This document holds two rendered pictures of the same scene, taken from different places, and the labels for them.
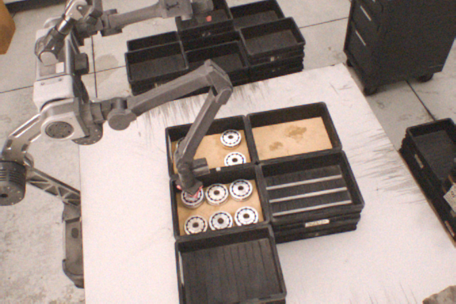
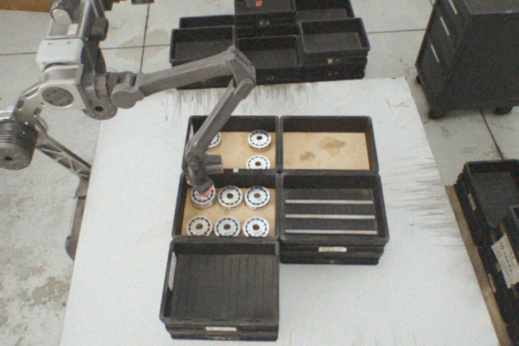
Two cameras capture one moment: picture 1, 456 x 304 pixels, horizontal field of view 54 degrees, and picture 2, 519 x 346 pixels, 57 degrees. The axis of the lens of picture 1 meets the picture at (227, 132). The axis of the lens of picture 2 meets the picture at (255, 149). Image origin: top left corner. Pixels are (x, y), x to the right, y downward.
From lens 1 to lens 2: 0.20 m
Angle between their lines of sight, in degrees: 5
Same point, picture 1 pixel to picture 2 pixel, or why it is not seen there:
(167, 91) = (182, 74)
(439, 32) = not seen: outside the picture
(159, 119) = (190, 105)
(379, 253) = (398, 296)
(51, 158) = (81, 129)
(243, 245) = (246, 258)
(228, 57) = (284, 52)
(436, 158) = (493, 202)
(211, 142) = (238, 140)
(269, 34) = (333, 33)
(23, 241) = (35, 209)
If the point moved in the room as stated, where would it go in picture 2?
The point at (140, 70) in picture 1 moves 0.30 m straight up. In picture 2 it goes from (186, 51) to (178, 11)
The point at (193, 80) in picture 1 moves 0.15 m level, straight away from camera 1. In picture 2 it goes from (211, 66) to (213, 33)
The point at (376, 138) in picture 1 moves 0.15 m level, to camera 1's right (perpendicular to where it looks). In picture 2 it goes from (424, 167) to (458, 168)
